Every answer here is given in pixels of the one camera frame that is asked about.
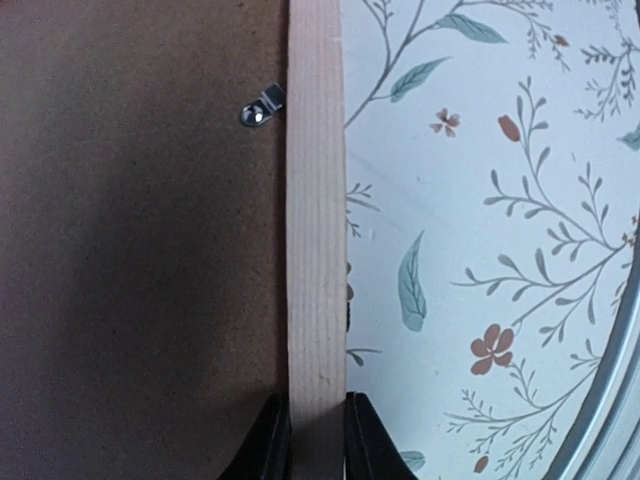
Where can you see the red wooden picture frame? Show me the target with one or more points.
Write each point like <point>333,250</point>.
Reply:
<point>316,239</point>

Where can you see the brown backing board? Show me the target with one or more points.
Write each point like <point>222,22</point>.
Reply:
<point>141,302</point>

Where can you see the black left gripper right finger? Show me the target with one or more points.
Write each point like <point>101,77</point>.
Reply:
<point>370,453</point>

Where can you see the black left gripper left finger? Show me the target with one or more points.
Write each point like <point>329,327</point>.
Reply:
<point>265,453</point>

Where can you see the aluminium front rail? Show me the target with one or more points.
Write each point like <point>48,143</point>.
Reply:
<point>604,399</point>

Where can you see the floral patterned table mat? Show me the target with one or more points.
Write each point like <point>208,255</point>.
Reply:
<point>493,211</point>

